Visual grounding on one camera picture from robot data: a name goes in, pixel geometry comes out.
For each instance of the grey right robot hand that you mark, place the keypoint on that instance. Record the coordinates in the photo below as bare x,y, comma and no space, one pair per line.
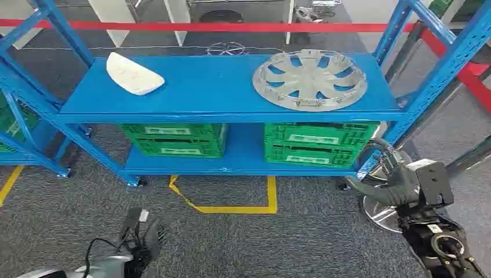
399,195

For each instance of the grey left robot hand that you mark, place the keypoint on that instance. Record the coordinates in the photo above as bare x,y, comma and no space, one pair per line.
151,238

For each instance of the clear shiny plastic car part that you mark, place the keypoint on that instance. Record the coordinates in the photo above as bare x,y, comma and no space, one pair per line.
379,218

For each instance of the green plastic crate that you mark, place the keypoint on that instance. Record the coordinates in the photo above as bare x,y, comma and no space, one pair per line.
11,119
172,131
153,149
276,159
276,134
4,147
441,5

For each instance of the silver wheel hubcap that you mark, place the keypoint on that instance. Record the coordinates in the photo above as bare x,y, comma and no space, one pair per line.
310,82

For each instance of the blue steel shelf rack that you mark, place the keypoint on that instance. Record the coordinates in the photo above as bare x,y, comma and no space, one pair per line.
44,136
214,88

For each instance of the white foam car part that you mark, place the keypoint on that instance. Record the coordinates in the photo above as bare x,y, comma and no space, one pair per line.
132,76

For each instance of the grey metal parts pile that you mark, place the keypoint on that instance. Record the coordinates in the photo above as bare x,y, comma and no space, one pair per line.
305,14

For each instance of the red barrier tape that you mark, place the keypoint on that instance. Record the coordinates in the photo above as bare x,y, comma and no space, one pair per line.
230,27

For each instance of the black round object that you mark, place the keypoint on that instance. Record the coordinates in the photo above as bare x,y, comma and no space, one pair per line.
221,16

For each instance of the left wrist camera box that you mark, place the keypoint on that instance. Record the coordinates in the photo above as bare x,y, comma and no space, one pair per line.
132,222

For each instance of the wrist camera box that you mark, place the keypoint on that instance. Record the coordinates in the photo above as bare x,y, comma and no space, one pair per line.
132,222
433,188

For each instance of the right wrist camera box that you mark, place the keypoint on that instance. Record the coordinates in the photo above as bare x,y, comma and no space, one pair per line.
433,188

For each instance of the dark grey metal frame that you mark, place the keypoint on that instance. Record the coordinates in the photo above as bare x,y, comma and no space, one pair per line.
406,53

